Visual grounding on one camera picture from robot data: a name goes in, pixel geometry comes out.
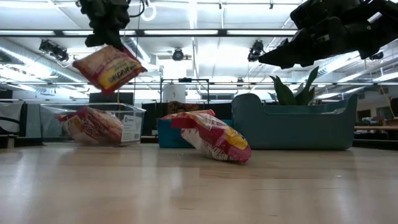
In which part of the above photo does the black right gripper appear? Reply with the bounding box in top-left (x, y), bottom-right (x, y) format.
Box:
top-left (257, 0), bottom-right (376, 70)

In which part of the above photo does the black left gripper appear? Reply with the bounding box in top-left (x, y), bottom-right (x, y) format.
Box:
top-left (77, 0), bottom-right (132, 52)

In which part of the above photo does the red Maruchan ramen pack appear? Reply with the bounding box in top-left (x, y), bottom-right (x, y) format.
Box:
top-left (72, 45), bottom-right (149, 95)
top-left (55, 106), bottom-right (124, 146)
top-left (169, 111), bottom-right (252, 164)

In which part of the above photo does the black ceiling spotlight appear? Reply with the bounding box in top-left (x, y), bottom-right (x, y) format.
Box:
top-left (52, 46), bottom-right (70, 63)
top-left (39, 39), bottom-right (55, 54)
top-left (171, 48), bottom-right (185, 62)
top-left (248, 39), bottom-right (265, 62)

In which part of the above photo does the green potted plant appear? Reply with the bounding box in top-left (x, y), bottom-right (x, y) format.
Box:
top-left (269, 65), bottom-right (320, 106)

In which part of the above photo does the black aluminium rig beam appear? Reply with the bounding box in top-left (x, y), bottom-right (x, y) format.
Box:
top-left (0, 29), bottom-right (299, 37)

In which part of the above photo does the large teal bin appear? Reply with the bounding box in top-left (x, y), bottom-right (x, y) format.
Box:
top-left (231, 92), bottom-right (359, 151)

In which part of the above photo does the white cylindrical tank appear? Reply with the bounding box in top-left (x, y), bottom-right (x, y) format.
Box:
top-left (163, 83), bottom-right (187, 104)

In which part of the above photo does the clear plastic bin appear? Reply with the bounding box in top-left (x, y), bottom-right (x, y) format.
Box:
top-left (39, 102), bottom-right (147, 146)

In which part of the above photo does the dark patterned object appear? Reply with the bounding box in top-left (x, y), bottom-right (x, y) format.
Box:
top-left (167, 100), bottom-right (200, 114)

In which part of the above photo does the wooden background table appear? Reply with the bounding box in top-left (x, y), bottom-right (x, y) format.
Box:
top-left (354, 124), bottom-right (398, 132)

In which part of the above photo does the white hanging ring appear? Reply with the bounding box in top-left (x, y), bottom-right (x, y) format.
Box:
top-left (140, 2), bottom-right (157, 22)

